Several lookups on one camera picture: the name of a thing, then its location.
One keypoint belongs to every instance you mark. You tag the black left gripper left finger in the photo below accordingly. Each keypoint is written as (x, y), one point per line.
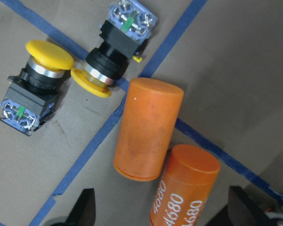
(83, 212)

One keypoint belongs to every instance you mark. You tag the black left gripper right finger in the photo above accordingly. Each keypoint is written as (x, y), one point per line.
(243, 211)

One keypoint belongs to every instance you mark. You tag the orange cylinder marked 4680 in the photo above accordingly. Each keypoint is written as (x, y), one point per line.
(185, 185)

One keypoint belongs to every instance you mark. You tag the plain orange cylinder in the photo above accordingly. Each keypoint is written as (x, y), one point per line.
(149, 116)

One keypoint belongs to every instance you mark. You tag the yellow push button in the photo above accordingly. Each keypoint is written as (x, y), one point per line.
(32, 95)
(125, 34)

